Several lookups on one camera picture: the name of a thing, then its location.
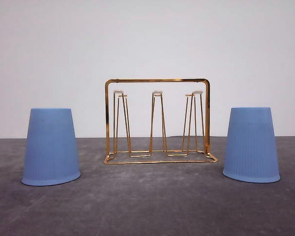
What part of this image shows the blue ribbed cup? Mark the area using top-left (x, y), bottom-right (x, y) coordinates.
top-left (223, 107), bottom-right (280, 183)
top-left (22, 108), bottom-right (81, 186)

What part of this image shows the gold wire cup rack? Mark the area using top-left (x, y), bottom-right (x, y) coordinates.
top-left (104, 79), bottom-right (218, 165)

